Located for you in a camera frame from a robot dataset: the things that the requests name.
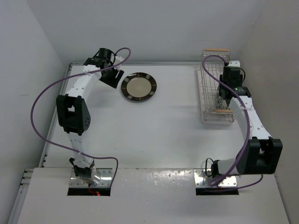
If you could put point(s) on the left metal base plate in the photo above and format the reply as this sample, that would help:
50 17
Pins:
102 178

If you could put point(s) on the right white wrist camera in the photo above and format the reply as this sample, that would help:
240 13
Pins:
234 63

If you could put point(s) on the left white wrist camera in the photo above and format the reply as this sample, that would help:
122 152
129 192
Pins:
118 61

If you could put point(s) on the metal base plate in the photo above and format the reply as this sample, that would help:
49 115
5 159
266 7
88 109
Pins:
102 178
201 180

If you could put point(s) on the blue floral plate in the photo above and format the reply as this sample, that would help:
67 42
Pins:
220 102

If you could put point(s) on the white wire dish rack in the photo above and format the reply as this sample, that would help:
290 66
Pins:
215 64

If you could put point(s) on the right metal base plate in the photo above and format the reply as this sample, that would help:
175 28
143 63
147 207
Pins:
201 180

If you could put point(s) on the black rimmed patterned plate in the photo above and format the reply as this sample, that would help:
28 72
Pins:
138 87

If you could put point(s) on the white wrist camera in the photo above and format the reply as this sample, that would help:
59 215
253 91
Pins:
234 63
118 61

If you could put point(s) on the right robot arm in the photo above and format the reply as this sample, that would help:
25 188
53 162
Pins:
260 152

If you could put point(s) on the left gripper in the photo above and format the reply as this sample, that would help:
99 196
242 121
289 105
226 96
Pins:
112 82

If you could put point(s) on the white drip tray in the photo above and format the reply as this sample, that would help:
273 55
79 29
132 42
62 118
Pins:
207 97

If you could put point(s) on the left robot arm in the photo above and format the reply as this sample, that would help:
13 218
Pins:
73 114

